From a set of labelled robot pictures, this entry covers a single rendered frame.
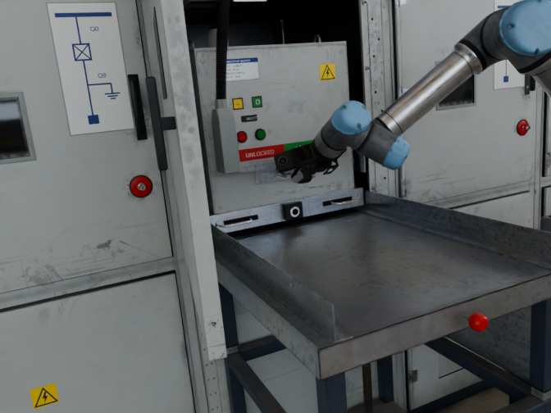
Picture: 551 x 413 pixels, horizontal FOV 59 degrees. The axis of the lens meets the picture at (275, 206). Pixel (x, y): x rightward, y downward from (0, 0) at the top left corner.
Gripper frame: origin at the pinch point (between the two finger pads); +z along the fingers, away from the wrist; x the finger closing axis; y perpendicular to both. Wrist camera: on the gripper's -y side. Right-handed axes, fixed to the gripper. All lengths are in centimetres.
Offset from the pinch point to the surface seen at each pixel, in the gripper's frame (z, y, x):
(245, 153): 8.8, -8.0, 12.8
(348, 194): 16.8, 26.1, -2.6
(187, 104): -55, -40, -6
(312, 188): 15.9, 13.8, 1.0
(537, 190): 20, 112, -13
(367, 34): -10, 34, 39
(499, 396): 54, 87, -85
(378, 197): 10.7, 32.7, -7.1
